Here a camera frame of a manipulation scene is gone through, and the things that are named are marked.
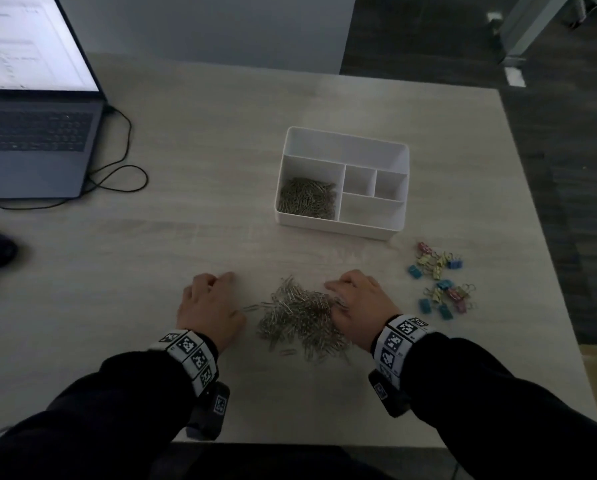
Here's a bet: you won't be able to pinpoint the person's right hand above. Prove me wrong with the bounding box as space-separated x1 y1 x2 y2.
323 269 403 353

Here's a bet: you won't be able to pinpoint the person's left hand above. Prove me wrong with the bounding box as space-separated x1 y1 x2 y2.
175 272 248 354

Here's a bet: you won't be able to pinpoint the pile of silver paper clips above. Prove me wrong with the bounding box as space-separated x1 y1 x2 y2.
243 274 354 365
277 177 338 221

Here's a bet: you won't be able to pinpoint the group of colourful binder clips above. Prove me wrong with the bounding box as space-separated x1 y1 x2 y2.
407 241 477 321

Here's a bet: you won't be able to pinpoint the white compartment organizer tray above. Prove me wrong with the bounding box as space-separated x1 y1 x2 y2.
274 126 410 241

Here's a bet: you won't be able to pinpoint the person's right forearm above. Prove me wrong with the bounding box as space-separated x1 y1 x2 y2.
403 332 597 480

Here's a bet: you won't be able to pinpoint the person's left forearm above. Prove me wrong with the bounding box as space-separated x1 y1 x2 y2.
0 350 197 480

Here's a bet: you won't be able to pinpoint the person's black trousers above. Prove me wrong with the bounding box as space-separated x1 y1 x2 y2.
148 443 454 480

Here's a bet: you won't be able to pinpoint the right wristband with square markers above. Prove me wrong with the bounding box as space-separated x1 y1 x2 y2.
370 314 437 381

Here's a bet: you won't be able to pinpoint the wristband with square markers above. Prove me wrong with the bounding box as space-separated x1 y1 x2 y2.
148 329 219 398
370 314 437 381

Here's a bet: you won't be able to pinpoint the left wristband with square markers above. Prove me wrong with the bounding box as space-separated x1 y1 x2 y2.
148 329 219 398

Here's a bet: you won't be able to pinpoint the grey laptop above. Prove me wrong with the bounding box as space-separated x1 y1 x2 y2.
0 0 107 201

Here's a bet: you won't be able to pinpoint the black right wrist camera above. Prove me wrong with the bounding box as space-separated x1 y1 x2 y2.
368 369 412 419

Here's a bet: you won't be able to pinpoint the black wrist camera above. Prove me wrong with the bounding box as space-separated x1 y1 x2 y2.
186 381 231 441
368 369 412 419

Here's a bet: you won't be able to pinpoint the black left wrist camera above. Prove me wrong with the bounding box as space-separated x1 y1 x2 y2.
186 381 231 441

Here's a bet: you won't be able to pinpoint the black laptop cable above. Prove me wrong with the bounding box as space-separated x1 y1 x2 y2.
0 105 149 221

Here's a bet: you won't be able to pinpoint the grey metal post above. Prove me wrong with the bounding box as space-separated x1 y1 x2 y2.
496 0 572 65

